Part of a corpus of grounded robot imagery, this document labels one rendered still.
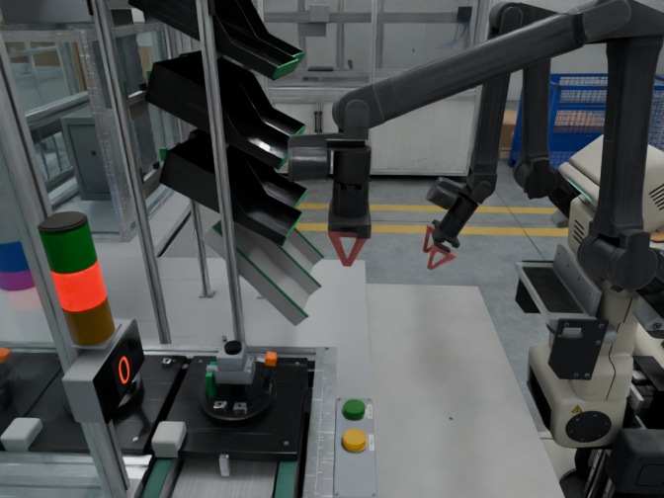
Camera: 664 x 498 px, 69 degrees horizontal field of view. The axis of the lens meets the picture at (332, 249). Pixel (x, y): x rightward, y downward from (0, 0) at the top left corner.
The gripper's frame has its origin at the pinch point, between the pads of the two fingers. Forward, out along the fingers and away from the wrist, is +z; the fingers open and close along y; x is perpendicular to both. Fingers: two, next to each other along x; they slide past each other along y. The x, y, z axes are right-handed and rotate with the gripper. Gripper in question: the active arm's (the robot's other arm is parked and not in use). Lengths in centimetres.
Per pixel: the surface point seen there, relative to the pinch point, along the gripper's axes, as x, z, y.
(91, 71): -79, -19, -80
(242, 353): -17.5, 15.9, 5.7
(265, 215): -17.7, 2.3, -23.4
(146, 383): -37.6, 27.8, 1.5
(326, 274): -5, 37, -61
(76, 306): -31.2, -6.8, 26.5
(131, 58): -78, -20, -109
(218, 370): -21.5, 18.7, 7.0
